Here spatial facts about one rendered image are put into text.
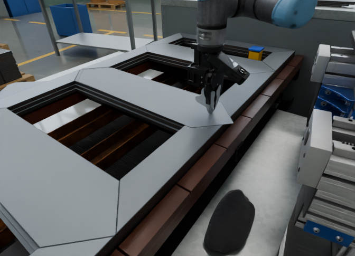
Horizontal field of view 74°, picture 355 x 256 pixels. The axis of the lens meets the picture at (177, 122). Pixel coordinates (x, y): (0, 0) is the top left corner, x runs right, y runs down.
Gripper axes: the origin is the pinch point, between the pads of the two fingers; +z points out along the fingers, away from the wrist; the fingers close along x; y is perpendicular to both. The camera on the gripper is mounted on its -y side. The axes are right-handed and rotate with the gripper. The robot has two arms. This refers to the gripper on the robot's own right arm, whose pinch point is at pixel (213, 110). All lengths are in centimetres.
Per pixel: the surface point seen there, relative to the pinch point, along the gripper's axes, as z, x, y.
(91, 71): 1, -1, 62
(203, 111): 1.3, 0.1, 3.2
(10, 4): 53, -271, 818
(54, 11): 39, -214, 478
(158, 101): 1.3, 2.9, 19.5
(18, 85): 8, 19, 93
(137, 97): 1.4, 5.0, 27.5
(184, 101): 1.3, -1.5, 11.9
